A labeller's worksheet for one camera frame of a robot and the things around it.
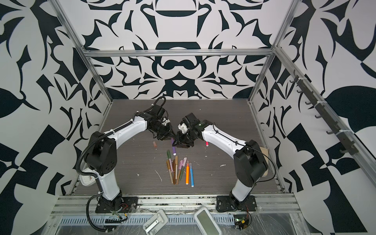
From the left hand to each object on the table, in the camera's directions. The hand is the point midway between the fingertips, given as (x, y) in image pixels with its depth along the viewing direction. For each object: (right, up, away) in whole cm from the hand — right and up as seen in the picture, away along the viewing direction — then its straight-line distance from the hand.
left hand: (178, 134), depth 86 cm
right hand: (-2, -5, -6) cm, 8 cm away
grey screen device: (+14, -37, -20) cm, 44 cm away
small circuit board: (+31, -40, -15) cm, 53 cm away
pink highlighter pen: (+13, 0, -27) cm, 30 cm away
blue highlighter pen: (+8, -22, -3) cm, 24 cm away
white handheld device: (-10, -39, -18) cm, 44 cm away
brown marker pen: (-2, -21, -1) cm, 21 cm away
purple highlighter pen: (-2, -6, -5) cm, 8 cm away
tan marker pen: (-6, -19, +1) cm, 20 cm away
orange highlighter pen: (+5, -21, -2) cm, 22 cm away
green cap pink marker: (-6, -14, +4) cm, 16 cm away
